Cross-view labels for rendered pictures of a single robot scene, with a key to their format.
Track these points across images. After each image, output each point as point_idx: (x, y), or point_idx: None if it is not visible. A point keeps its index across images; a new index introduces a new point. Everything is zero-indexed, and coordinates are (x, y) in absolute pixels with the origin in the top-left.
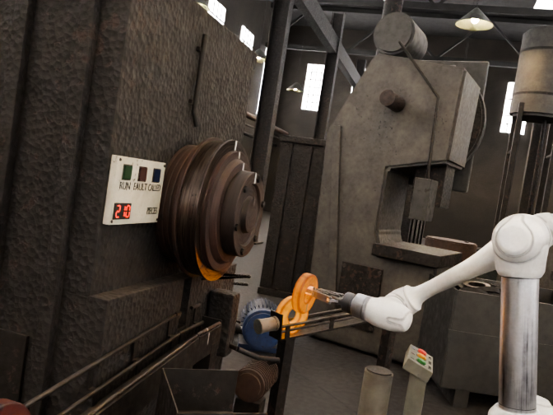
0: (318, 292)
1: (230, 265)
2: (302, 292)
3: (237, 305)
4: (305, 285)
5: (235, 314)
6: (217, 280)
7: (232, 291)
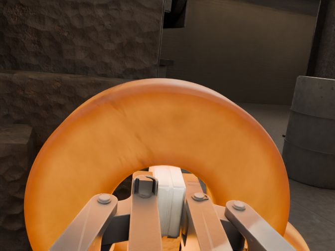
0: (58, 239)
1: (124, 82)
2: (55, 193)
3: (6, 179)
4: (86, 148)
5: (4, 204)
6: (39, 106)
7: (19, 134)
